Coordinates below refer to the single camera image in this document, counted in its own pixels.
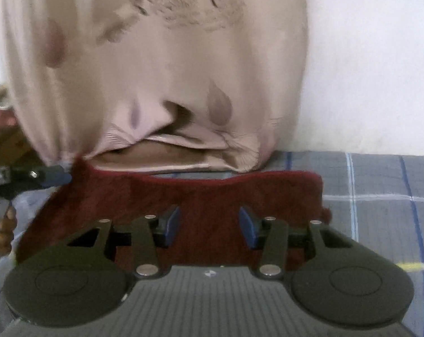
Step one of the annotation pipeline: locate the dark patterned cloth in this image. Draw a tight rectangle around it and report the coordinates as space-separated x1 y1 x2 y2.
0 86 46 169

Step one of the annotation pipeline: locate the beige leaf print curtain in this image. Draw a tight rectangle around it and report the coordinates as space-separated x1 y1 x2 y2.
0 0 309 175

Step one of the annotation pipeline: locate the dark red towel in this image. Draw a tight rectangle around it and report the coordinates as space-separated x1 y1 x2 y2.
15 157 332 267

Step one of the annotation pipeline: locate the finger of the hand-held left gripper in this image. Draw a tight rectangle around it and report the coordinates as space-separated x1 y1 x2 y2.
8 165 74 192

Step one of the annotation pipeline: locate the blue plaid bed sheet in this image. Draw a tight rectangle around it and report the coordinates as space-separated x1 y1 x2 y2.
0 150 424 337

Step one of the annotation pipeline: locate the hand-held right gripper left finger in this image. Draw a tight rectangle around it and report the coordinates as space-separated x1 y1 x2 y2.
68 205 182 280

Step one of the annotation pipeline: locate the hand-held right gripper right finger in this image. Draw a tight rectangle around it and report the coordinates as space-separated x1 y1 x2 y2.
239 206 353 280

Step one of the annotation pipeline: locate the person's left hand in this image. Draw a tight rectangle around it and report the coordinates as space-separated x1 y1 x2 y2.
0 206 17 258

